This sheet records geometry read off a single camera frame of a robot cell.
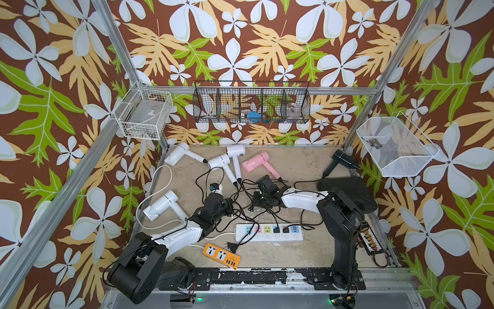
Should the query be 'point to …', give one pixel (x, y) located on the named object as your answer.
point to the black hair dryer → (340, 156)
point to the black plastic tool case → (355, 190)
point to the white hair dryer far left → (179, 151)
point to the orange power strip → (222, 255)
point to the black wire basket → (288, 102)
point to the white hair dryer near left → (164, 203)
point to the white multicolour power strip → (269, 233)
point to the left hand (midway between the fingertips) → (233, 197)
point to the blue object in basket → (254, 116)
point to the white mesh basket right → (398, 147)
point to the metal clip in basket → (375, 143)
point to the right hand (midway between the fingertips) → (251, 200)
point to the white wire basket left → (145, 114)
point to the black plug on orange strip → (232, 246)
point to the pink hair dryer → (259, 159)
